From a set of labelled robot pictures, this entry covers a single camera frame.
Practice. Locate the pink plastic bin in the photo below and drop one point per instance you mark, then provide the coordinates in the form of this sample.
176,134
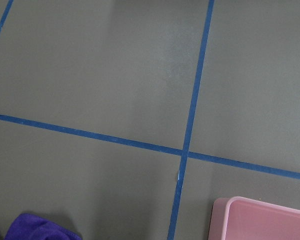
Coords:
240,218

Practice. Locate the purple microfiber cloth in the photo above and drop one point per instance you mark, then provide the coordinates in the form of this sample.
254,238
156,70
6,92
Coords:
28,226

